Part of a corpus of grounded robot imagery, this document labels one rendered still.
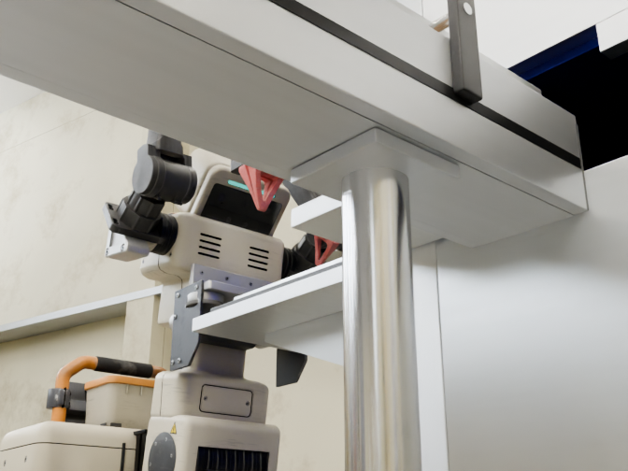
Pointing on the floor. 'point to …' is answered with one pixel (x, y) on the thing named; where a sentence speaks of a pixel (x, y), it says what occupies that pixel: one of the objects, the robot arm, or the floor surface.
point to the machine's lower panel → (541, 340)
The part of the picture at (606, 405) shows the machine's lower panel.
